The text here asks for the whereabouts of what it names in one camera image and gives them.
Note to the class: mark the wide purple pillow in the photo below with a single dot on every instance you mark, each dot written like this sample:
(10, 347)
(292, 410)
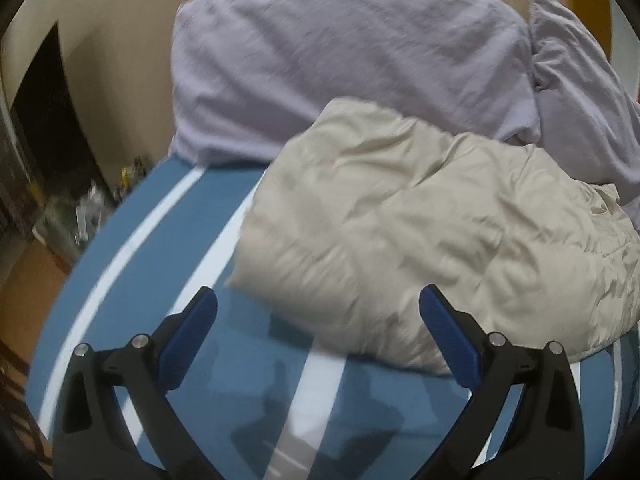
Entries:
(350, 55)

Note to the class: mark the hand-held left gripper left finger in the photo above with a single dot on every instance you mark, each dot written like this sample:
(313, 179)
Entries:
(192, 322)

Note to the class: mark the beige puffer jacket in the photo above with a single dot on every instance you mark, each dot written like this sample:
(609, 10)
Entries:
(425, 220)

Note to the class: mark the glass bedside table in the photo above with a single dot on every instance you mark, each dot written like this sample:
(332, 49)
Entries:
(60, 230)

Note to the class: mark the crumpled purple pillow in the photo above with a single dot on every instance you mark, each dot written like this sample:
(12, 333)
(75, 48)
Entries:
(585, 110)

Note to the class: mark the small yellow items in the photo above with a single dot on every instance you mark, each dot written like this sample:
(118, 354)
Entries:
(132, 172)

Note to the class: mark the blue white-striped bed sheet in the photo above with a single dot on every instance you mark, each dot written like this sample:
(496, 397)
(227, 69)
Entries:
(150, 285)

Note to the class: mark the crumpled clear plastic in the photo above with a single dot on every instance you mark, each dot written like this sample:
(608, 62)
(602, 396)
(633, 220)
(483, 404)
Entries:
(95, 210)

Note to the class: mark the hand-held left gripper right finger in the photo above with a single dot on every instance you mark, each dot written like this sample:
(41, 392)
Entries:
(445, 330)

